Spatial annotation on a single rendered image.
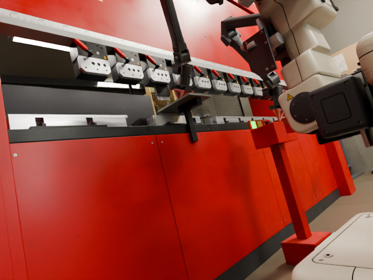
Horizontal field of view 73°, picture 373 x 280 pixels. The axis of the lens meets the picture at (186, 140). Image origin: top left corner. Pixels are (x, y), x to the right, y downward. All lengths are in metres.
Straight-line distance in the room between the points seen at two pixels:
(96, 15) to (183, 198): 1.02
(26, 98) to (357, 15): 4.90
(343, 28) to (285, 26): 4.36
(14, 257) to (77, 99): 1.22
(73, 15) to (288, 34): 0.97
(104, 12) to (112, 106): 0.68
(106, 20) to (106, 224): 1.03
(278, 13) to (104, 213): 0.96
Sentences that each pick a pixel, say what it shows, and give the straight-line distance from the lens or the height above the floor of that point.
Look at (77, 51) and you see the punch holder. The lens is 1.33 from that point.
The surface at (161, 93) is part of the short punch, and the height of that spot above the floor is 1.12.
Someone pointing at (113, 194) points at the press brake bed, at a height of 0.60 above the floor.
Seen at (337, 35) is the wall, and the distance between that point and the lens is 5.38.
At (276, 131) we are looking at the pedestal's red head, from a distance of 1.48.
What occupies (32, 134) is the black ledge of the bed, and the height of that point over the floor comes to 0.86.
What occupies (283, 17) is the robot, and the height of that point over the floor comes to 1.06.
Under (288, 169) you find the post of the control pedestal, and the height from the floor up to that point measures 0.51.
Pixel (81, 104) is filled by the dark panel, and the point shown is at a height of 1.24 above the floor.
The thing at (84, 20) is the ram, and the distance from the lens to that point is 1.46.
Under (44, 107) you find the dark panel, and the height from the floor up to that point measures 1.21.
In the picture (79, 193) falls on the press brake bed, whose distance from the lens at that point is 0.98.
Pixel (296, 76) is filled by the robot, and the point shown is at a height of 0.83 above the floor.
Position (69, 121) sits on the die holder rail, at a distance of 1.17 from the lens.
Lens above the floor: 0.59
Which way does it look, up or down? 8 degrees up
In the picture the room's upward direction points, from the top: 14 degrees counter-clockwise
